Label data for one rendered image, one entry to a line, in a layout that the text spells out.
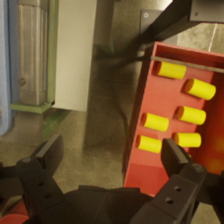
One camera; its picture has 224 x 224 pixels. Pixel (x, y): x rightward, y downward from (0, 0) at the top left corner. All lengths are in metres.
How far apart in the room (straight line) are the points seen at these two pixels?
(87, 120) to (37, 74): 1.18
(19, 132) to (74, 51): 0.31
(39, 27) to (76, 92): 0.16
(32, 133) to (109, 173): 1.31
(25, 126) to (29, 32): 0.29
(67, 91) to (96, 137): 1.18
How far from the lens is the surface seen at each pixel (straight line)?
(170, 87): 0.82
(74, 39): 0.42
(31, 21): 0.38
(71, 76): 0.42
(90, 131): 1.55
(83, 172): 1.80
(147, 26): 1.43
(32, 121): 0.54
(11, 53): 0.48
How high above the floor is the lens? 1.40
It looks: 73 degrees down
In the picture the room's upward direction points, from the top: 174 degrees counter-clockwise
